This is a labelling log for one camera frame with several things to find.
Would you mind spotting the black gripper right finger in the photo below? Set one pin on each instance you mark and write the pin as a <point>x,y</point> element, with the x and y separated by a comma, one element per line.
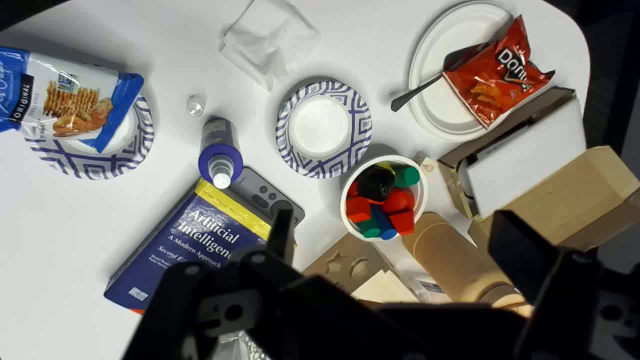
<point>553,292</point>

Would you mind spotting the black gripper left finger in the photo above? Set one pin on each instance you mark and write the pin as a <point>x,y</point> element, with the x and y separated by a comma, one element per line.
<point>173,306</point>

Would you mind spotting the brown cardboard box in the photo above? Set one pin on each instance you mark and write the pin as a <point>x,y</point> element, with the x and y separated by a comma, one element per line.
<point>580,193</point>

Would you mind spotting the wooden shape sorter box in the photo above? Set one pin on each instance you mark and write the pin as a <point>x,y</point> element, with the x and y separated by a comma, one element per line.
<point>347,266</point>

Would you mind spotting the blue Artificial Intelligence book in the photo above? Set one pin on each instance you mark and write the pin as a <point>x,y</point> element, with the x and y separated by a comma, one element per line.
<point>201,233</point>

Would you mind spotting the black handheld device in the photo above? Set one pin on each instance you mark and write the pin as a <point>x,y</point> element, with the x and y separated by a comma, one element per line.
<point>262,193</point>

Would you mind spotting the blue spray bottle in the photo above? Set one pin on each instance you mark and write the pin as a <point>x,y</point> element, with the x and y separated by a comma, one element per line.
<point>221,160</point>

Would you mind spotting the blue patterned paper plate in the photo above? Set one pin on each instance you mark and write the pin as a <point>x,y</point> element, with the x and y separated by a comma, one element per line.
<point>87,164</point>

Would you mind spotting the red toy block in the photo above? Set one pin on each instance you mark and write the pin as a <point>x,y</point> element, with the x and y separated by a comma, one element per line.
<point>359,208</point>
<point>401,206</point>

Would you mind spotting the blue toy block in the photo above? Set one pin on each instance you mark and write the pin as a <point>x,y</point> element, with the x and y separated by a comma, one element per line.
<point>384,225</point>

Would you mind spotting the green toy block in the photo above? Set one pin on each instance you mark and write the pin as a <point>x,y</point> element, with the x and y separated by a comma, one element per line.
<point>368,230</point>
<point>407,177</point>

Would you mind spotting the small clear cap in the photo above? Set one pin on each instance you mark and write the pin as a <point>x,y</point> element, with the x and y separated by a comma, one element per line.
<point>194,105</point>

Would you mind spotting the black toy block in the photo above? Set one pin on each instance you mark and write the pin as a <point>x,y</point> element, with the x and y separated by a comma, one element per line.
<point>375,183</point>

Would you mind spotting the white bowl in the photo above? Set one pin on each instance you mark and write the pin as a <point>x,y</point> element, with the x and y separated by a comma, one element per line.
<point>349,186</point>

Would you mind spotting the red Doritos chip bag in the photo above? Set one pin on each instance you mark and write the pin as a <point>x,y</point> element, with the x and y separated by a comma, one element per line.
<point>500,72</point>

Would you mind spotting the blue white pretzel bag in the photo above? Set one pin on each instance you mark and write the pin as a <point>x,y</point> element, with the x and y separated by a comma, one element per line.
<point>66,100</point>

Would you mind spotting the white paper cupcake liner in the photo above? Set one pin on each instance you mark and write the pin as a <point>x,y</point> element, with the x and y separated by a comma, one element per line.
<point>322,127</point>

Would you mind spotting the white paper plate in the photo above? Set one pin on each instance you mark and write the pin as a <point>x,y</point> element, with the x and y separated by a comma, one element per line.
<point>441,66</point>

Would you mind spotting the clear plastic bag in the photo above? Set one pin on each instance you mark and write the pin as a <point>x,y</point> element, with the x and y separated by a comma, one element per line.
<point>267,40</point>

